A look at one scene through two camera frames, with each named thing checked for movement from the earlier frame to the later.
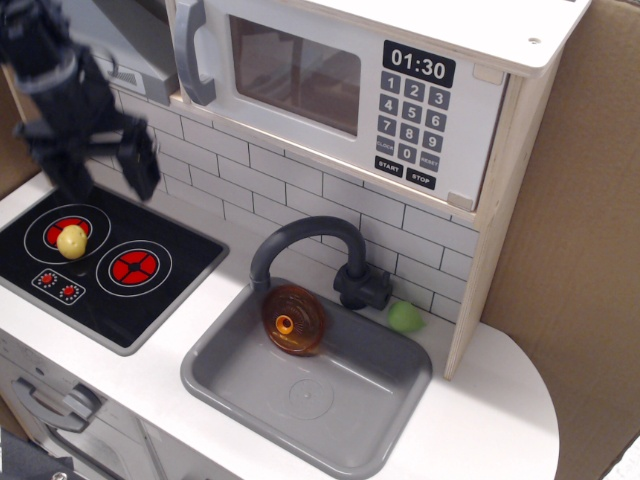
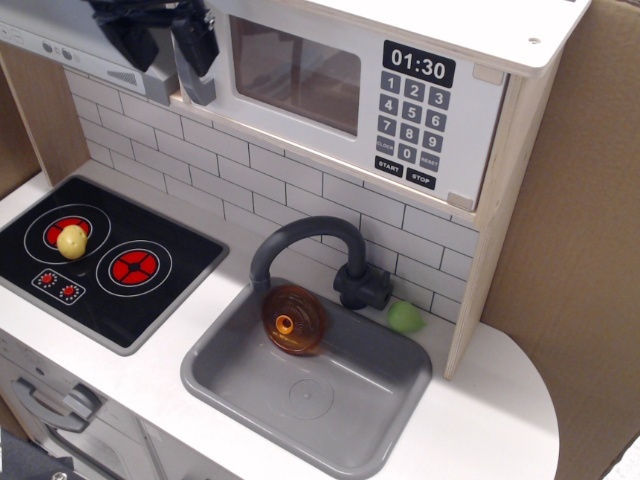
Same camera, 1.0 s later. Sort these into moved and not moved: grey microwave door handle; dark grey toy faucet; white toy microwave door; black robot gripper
Moved: black robot gripper
Not moved: white toy microwave door; grey microwave door handle; dark grey toy faucet
